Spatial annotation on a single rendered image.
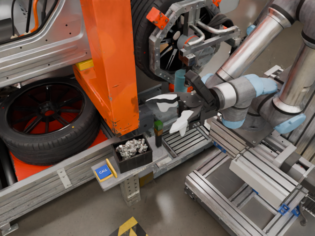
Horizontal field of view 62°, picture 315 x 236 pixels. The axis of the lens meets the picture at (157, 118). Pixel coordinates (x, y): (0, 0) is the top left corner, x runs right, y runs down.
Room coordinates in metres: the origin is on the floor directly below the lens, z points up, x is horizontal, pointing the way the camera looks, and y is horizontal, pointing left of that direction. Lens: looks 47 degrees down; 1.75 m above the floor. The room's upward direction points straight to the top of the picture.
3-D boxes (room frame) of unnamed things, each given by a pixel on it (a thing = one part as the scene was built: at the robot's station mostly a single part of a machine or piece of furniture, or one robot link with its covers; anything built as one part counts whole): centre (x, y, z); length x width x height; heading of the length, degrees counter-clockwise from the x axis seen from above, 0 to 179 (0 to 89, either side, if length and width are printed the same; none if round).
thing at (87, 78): (1.38, 0.40, 0.69); 0.52 x 0.17 x 0.35; 33
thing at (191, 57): (1.23, -0.16, 0.93); 0.09 x 0.05 x 0.05; 33
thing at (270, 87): (0.85, -0.45, 0.98); 0.13 x 0.12 x 0.14; 26
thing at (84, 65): (1.52, 0.50, 0.71); 0.14 x 0.14 x 0.05; 33
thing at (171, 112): (1.64, -0.10, 0.32); 0.40 x 0.30 x 0.28; 123
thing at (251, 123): (0.86, -0.44, 0.87); 0.15 x 0.15 x 0.10
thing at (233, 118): (0.64, -0.26, 1.12); 0.11 x 0.08 x 0.11; 26
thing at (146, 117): (1.44, 0.20, 0.26); 0.42 x 0.18 x 0.35; 33
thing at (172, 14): (1.49, -0.19, 0.85); 0.54 x 0.07 x 0.54; 123
